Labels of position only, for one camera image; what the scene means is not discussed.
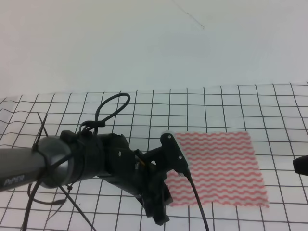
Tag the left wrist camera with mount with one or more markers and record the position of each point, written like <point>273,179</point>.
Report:
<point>169,156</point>

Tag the white black-grid tablecloth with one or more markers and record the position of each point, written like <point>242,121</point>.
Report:
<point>276,117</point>

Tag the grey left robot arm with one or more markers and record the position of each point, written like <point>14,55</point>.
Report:
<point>47,161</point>

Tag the pink wavy striped towel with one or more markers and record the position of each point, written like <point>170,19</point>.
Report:
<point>224,168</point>

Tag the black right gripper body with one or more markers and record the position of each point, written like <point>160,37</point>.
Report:
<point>301,165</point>

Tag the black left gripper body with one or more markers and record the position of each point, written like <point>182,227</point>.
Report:
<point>110,158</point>

